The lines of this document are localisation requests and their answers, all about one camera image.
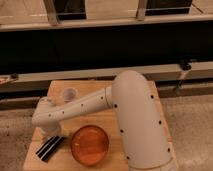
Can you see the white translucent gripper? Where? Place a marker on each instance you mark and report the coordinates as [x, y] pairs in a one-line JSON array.
[[60, 131]]

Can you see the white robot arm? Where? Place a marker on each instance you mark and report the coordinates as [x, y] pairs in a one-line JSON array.
[[143, 136]]

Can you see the white ceramic cup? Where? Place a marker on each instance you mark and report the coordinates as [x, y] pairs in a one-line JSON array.
[[69, 94]]

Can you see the orange bowl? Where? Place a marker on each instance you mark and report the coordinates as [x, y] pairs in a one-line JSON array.
[[89, 145]]

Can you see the black clamp on rail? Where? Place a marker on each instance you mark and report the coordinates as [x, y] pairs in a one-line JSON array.
[[185, 69]]

